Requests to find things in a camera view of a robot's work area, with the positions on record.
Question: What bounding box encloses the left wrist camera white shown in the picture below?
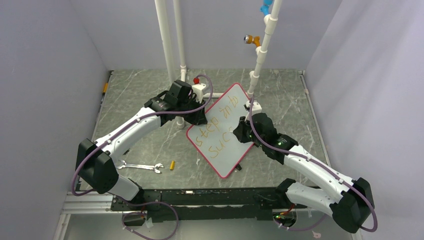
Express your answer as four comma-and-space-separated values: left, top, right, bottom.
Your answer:
191, 77, 210, 103

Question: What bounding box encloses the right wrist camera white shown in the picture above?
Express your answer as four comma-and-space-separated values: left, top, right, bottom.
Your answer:
243, 100, 262, 122

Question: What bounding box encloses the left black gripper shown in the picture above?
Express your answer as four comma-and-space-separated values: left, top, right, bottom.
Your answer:
177, 95, 207, 126

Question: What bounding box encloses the white pvc pipe frame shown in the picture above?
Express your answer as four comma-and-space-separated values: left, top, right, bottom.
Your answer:
153, 0, 283, 130

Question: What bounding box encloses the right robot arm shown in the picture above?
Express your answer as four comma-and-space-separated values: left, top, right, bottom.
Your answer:
233, 113, 378, 233

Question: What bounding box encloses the silver open-end wrench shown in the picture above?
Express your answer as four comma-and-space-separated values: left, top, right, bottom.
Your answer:
116, 160, 164, 174

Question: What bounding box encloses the pink framed whiteboard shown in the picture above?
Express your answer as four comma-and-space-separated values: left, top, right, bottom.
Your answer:
186, 83, 253, 178

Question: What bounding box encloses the orange clamp mounted camera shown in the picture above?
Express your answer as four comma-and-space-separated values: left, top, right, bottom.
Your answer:
243, 34, 261, 47

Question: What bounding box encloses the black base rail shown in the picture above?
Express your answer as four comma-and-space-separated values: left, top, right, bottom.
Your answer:
110, 187, 306, 224

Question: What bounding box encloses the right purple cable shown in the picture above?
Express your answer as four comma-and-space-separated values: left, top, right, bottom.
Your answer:
248, 96, 379, 233

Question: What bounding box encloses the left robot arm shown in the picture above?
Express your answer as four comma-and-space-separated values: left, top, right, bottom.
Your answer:
71, 79, 213, 210

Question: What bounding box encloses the blue clamp on pipe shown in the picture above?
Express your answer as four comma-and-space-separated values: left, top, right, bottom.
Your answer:
260, 0, 273, 16

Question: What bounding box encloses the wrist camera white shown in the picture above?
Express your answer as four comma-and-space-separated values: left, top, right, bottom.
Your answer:
191, 77, 210, 103
243, 100, 262, 122

